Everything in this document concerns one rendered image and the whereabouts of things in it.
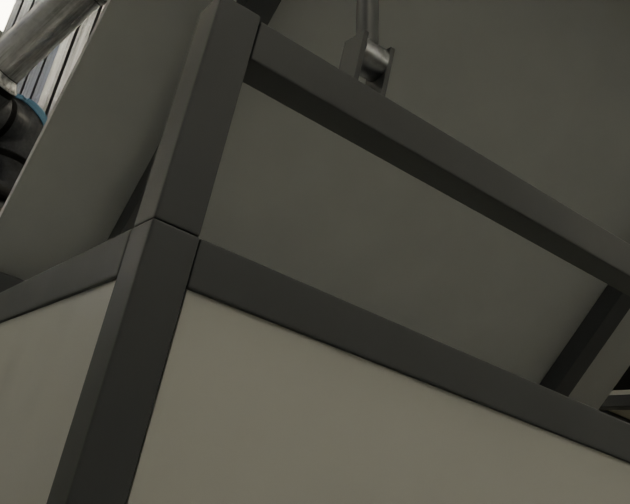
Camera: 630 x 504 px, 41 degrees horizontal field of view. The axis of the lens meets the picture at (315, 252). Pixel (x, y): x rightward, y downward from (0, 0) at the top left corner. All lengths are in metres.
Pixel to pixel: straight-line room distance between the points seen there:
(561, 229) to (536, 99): 0.50
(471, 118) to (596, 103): 0.23
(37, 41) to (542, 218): 1.21
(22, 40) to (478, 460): 1.32
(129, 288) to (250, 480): 0.17
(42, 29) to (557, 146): 1.03
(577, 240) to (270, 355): 0.40
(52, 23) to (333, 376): 1.27
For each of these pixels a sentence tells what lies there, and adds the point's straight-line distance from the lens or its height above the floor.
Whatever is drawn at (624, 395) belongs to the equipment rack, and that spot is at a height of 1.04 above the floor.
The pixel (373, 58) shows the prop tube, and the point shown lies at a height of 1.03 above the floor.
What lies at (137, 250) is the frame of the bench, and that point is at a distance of 0.61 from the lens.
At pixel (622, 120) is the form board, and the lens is 1.49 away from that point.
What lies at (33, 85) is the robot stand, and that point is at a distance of 2.24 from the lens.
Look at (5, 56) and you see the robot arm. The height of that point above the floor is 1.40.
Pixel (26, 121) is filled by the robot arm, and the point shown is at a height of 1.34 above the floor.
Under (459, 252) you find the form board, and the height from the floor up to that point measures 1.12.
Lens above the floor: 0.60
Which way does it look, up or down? 20 degrees up
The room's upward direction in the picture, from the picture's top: 13 degrees clockwise
